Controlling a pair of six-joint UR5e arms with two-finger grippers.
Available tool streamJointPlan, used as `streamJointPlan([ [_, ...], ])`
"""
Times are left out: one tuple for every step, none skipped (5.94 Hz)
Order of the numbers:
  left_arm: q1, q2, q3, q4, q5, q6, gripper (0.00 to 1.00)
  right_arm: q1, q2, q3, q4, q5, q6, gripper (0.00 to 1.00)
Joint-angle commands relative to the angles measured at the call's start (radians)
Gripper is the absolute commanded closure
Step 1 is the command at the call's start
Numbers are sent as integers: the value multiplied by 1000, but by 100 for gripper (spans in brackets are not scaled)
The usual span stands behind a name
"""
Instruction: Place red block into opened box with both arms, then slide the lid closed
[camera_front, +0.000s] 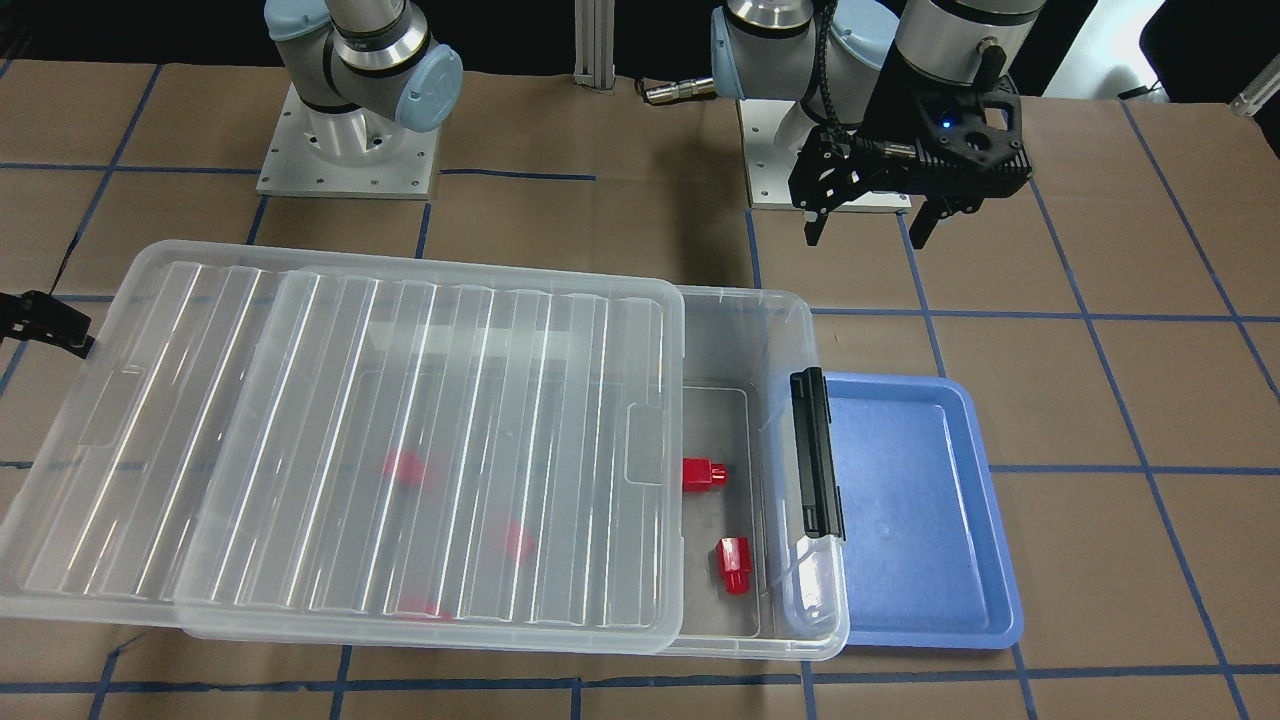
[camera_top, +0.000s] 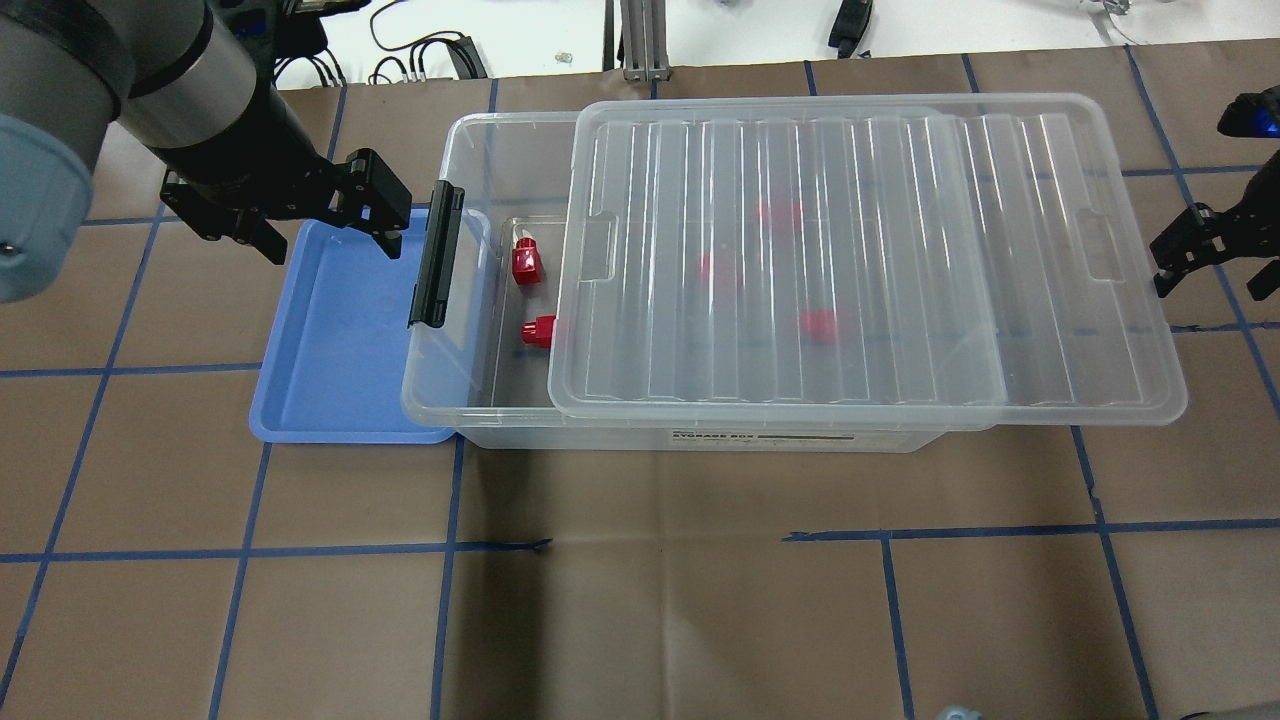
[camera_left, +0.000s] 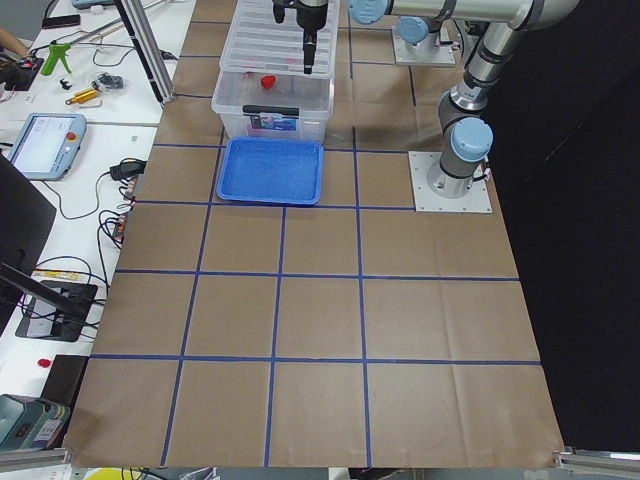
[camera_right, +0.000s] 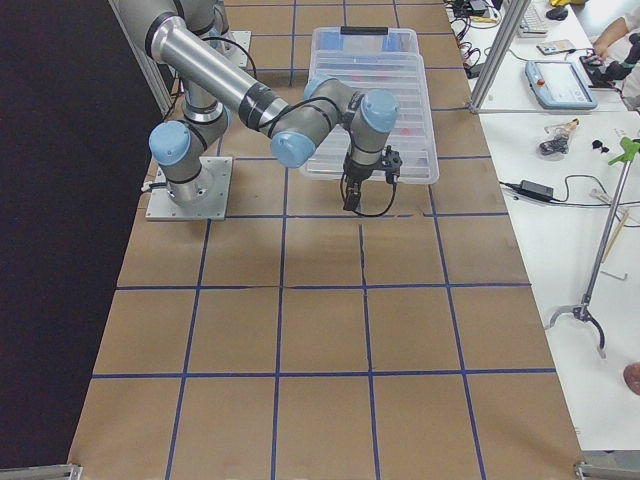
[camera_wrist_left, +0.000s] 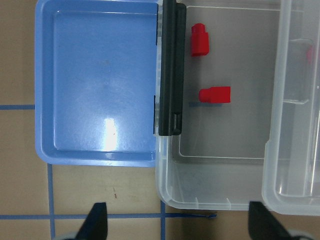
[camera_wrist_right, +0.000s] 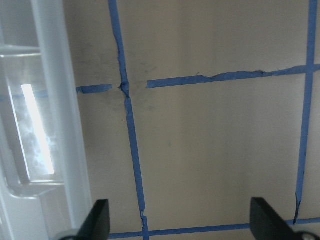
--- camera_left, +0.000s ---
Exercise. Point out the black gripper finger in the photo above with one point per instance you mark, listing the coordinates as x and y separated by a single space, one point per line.
309 50

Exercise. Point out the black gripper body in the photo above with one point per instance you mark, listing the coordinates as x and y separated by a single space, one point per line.
308 16

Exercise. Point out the clear plastic box lid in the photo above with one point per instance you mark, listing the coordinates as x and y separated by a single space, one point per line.
256 43

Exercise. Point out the red block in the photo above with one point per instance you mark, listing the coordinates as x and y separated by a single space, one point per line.
268 81

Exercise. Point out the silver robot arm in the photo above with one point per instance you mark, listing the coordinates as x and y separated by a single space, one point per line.
507 20

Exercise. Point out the clear plastic storage box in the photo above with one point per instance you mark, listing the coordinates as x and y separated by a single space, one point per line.
313 97

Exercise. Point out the blue plastic tray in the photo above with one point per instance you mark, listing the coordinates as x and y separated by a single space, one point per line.
275 171

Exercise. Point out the black power adapter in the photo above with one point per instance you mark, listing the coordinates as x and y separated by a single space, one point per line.
127 168

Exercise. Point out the black smartphone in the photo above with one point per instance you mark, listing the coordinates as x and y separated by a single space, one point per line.
62 21

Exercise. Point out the green grabber tool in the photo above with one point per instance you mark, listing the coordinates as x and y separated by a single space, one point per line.
57 54

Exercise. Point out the teach pendant tablet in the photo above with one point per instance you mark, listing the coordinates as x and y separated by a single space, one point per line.
47 145

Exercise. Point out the black monitor stand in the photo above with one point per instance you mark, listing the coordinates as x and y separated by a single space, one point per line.
57 311

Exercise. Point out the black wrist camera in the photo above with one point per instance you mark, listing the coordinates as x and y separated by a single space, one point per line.
279 9

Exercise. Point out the black box latch handle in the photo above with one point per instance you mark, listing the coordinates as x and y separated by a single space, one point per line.
259 109

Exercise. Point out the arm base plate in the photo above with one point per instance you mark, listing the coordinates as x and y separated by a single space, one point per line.
436 192
434 50

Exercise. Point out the aluminium frame post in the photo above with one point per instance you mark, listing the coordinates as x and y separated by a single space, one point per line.
139 29

